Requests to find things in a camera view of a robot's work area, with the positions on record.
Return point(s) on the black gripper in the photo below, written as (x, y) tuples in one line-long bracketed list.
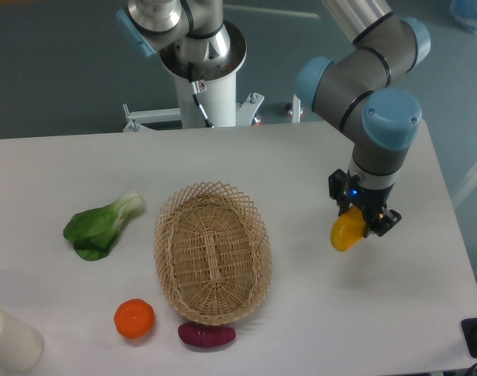
[(348, 190)]

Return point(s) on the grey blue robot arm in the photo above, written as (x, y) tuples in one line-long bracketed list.
[(354, 95)]

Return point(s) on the woven wicker basket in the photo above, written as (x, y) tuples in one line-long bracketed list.
[(212, 253)]

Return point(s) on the black device at edge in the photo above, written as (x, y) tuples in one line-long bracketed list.
[(469, 329)]

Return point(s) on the purple sweet potato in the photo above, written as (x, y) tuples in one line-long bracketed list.
[(204, 336)]

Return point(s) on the blue bag in background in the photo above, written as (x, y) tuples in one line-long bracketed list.
[(465, 13)]

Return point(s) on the orange tangerine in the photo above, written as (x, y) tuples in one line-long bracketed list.
[(134, 318)]

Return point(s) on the green bok choy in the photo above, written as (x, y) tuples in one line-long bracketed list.
[(93, 232)]

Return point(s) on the cream white bottle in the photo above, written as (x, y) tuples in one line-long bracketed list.
[(21, 345)]

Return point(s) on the white table leg frame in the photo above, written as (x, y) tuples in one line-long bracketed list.
[(464, 187)]

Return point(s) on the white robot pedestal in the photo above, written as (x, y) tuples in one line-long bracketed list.
[(205, 76)]

